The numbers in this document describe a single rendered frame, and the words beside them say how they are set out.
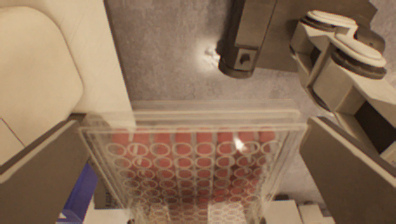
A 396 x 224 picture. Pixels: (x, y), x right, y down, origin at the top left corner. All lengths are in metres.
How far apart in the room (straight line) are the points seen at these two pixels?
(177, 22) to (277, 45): 0.51
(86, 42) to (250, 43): 0.75
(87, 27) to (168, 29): 0.80
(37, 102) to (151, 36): 0.91
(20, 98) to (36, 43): 0.09
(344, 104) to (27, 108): 0.63
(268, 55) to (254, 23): 0.19
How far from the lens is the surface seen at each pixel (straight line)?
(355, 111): 0.64
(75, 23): 0.41
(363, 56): 0.64
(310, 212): 3.01
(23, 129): 0.33
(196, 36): 1.17
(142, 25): 1.18
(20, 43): 0.35
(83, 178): 0.43
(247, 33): 0.99
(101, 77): 0.44
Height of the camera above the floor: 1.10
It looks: 49 degrees down
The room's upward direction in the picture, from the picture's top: 179 degrees clockwise
